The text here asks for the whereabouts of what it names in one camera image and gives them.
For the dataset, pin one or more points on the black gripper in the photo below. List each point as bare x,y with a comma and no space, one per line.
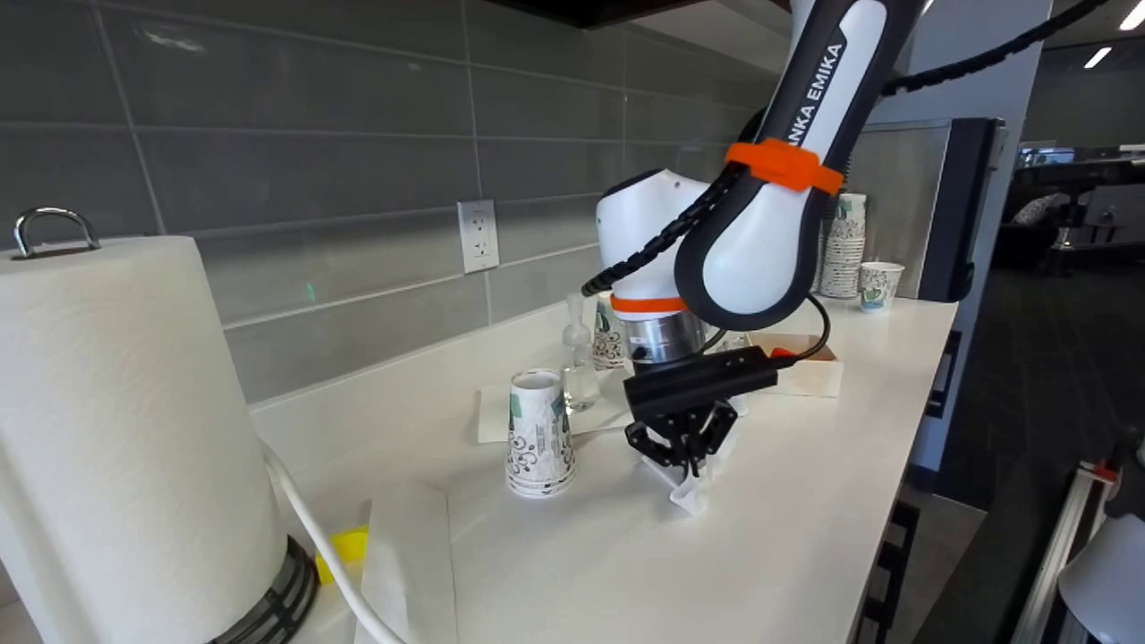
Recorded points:
679,415

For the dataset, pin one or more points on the white napkin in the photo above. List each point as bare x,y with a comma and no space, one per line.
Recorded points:
690,493

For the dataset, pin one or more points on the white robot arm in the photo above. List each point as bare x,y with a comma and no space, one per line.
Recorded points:
762,253

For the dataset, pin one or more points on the clear sanitizer pump bottle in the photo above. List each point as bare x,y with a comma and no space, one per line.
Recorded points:
580,381

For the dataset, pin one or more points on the upside-down patterned paper cup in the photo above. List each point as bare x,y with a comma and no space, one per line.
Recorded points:
537,433
605,344

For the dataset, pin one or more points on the red object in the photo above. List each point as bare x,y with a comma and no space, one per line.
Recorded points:
789,352

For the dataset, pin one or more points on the stack of paper cups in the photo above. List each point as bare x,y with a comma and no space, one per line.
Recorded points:
849,254

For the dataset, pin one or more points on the single patterned paper cup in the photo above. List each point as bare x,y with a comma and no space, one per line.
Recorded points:
880,286

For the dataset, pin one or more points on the dark vertical panel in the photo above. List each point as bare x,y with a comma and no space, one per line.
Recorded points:
961,215

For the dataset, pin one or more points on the yellow sponge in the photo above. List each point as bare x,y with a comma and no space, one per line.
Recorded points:
345,554

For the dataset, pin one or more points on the tripod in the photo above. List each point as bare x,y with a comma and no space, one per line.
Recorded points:
1067,550

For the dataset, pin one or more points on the white lamp shade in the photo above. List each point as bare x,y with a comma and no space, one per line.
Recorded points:
1110,583

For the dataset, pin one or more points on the ceiling light strip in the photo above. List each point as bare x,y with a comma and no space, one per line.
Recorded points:
1130,14
1096,57

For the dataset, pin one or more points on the white paper towel roll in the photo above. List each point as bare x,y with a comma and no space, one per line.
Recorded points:
118,415

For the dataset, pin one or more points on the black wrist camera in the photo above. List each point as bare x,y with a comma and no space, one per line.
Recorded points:
701,381

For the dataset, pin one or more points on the white wall outlet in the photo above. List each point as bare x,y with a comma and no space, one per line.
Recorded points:
478,238

